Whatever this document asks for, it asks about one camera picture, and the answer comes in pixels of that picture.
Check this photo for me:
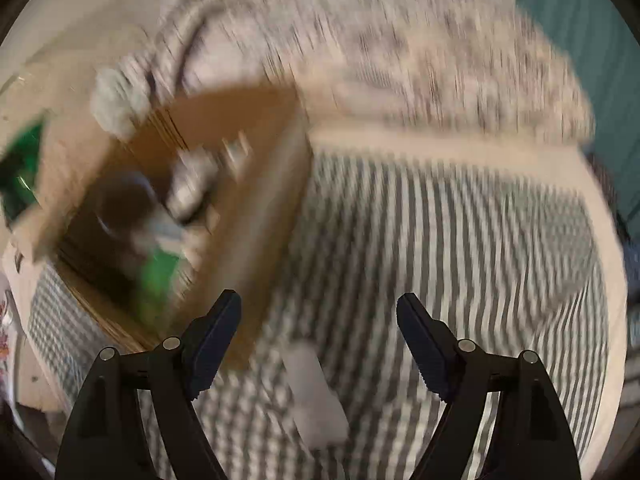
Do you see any white gold-trimmed headboard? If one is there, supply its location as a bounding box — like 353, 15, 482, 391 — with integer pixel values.
0, 0, 251, 111

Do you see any floral duvet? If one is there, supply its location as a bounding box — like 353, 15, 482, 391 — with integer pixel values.
150, 0, 596, 151

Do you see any green packet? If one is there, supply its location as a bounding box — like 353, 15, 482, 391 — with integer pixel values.
137, 247, 183, 311

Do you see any cream bed sheet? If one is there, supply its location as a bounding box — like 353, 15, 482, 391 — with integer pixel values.
310, 125, 631, 480

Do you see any brown cardboard box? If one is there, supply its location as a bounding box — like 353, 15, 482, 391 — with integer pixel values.
10, 87, 313, 373

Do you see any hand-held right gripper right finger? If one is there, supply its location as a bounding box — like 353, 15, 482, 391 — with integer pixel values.
396, 291, 583, 480

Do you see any green plastic object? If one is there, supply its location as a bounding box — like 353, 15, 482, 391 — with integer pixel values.
0, 120, 46, 221

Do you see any light green towel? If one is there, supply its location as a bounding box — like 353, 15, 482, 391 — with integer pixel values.
90, 55, 156, 136

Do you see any teal curtain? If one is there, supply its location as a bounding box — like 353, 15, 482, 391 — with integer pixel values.
517, 0, 640, 221

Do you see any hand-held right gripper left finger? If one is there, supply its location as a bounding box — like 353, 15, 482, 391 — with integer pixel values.
54, 289, 243, 480

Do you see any grey checked cloth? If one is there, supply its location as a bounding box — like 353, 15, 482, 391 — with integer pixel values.
27, 147, 613, 480

